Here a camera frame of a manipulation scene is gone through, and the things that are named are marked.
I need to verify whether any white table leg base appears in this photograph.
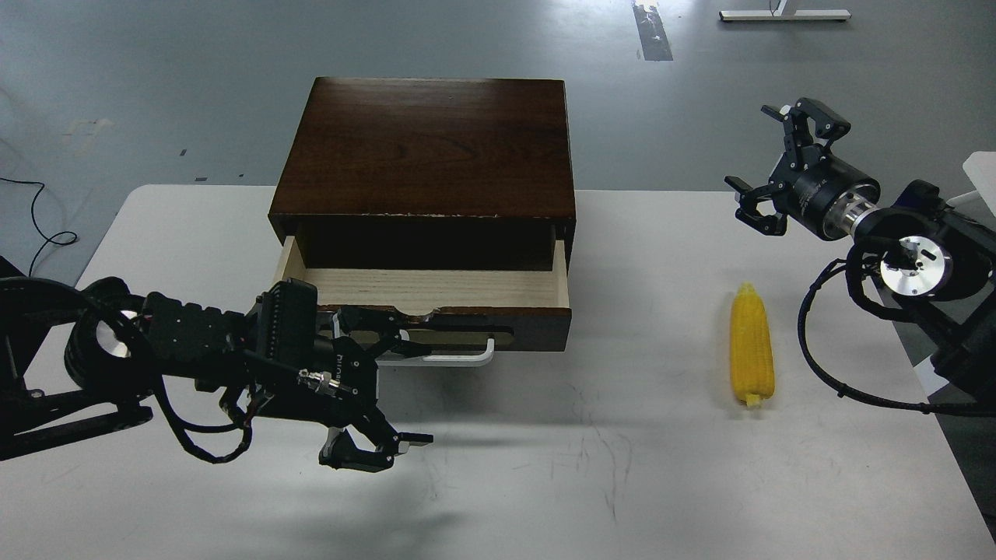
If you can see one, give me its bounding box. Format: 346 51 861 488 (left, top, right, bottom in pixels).
718 1 851 23

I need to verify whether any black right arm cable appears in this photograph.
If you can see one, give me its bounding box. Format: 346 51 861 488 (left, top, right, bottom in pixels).
797 258 996 418

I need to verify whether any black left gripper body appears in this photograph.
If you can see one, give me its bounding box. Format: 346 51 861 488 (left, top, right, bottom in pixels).
314 307 378 436

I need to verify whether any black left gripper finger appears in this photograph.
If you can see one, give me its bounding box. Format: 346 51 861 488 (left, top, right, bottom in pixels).
338 306 433 366
319 417 434 474

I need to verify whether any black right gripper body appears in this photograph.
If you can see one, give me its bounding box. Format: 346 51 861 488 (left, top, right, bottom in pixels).
770 145 881 239

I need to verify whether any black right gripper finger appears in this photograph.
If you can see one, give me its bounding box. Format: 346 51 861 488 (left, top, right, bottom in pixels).
724 175 789 236
761 98 851 166

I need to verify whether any dark wooden drawer cabinet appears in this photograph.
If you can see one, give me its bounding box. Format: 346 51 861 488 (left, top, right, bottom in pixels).
269 77 577 271

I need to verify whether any yellow corn cob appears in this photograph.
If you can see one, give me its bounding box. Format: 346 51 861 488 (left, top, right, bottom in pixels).
729 282 776 408

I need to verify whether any wooden drawer with white handle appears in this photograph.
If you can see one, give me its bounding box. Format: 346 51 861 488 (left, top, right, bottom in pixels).
274 236 573 368

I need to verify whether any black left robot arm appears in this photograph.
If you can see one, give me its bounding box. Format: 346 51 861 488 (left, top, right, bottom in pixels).
2 276 433 472

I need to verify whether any black floor cable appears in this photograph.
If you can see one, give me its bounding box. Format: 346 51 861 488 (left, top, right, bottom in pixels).
0 177 79 277

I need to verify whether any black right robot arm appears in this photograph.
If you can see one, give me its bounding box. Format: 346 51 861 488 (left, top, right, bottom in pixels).
725 98 994 417

